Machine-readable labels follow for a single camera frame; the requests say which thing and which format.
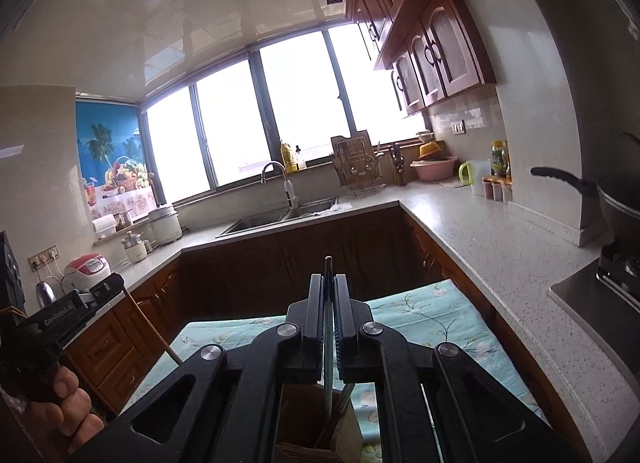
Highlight yellow oil bottle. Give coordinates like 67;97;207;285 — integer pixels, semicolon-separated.
279;139;297;172

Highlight large kitchen window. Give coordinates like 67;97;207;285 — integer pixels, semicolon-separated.
140;23;426;206

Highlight black gas stove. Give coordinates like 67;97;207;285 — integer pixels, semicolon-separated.
547;240;640;324

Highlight brown wooden utensil holder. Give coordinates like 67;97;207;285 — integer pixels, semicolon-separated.
272;383;364;463

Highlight wall power outlet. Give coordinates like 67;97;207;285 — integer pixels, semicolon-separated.
27;244;61;272

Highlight black wok with lid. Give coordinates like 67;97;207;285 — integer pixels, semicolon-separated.
530;133;640;251

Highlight wooden cabinets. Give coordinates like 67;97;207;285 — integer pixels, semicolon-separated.
345;0;498;118
62;205;591;459

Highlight teal floral tablecloth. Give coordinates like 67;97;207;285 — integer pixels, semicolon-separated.
120;279;543;463

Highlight fruit and palm poster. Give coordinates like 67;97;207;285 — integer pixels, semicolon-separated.
75;99;156;221

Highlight steel kitchen sink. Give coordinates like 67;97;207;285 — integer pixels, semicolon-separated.
216;197;341;239

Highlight red and white rice cooker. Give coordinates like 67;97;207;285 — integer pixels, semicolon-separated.
61;253;117;294

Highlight row of spice jars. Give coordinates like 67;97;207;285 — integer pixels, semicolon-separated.
481;175;514;204

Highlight wooden lower cabinets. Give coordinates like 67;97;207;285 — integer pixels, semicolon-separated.
62;205;591;459

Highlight pink plastic basin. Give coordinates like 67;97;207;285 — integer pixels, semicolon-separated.
410;156;457;182

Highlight wooden cutting board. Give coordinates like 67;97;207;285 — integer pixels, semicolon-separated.
330;130;373;178

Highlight wooden chopstick with red end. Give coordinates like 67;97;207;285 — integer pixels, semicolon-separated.
122;287;184;367

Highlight person's left hand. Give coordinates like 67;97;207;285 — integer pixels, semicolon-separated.
20;365;107;454

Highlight grey speckled countertop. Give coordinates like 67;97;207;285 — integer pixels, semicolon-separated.
60;180;640;394

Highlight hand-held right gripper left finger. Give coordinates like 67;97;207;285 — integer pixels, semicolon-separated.
70;274;327;463

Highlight green and white pitcher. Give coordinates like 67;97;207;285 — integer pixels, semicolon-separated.
458;158;488;187

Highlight paper towel roll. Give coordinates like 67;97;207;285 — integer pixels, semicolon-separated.
93;215;117;241

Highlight bottle with green label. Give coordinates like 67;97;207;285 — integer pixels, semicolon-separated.
490;139;512;178

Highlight knife block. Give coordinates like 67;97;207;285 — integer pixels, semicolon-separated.
389;142;407;187

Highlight wire dish rack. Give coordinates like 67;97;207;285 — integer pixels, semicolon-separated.
332;138;387;196

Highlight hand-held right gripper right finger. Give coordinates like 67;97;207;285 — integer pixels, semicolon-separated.
334;274;588;463

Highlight steel electric kettle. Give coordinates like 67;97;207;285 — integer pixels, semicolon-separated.
36;280;58;309

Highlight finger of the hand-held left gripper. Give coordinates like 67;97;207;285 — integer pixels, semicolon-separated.
75;273;127;312

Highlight wooden upper cabinets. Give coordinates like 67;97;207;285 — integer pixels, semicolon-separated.
345;0;498;118

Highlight small white electric pot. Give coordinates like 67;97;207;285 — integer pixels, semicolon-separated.
121;232;153;264

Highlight chrome kitchen faucet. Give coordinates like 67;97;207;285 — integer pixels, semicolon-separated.
261;161;301;210

